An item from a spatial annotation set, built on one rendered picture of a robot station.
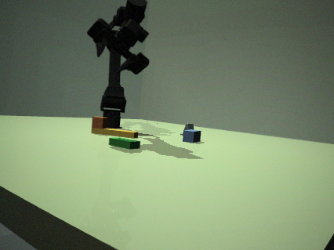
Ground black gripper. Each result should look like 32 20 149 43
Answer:
87 18 149 74

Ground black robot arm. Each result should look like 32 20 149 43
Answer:
100 0 149 129

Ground yellow bar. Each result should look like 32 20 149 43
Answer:
92 117 138 138

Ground blue rectangular block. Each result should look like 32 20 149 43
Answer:
183 129 201 143

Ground green rectangular bar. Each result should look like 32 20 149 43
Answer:
108 137 140 150

